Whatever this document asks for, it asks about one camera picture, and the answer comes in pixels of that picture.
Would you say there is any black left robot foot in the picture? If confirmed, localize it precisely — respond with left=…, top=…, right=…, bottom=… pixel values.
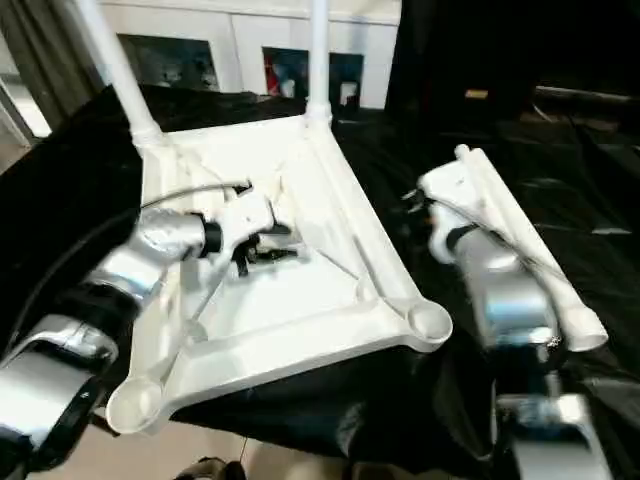
left=175, top=457, right=247, bottom=480

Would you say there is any black robot foot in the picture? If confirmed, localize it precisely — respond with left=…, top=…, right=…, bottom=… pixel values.
left=175, top=457, right=247, bottom=480
left=345, top=463, right=401, bottom=480

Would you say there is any white glass door cabinet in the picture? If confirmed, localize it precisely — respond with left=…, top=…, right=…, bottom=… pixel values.
left=100, top=0, right=403, bottom=109

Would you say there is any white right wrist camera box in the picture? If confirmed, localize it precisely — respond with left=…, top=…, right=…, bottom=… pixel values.
left=415, top=160, right=493, bottom=266

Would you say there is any grey curtain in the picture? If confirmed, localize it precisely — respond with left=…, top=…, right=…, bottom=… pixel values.
left=0, top=0, right=106, bottom=131

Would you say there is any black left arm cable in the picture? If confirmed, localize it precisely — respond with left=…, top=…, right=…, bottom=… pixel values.
left=0, top=182, right=251, bottom=351

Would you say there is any black right robot foot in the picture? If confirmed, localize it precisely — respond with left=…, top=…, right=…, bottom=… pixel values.
left=345, top=463, right=401, bottom=480

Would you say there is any black table mat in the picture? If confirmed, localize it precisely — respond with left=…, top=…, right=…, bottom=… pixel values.
left=0, top=85, right=640, bottom=480

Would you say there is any white plastic table top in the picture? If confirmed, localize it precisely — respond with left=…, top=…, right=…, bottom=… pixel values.
left=104, top=112, right=454, bottom=436

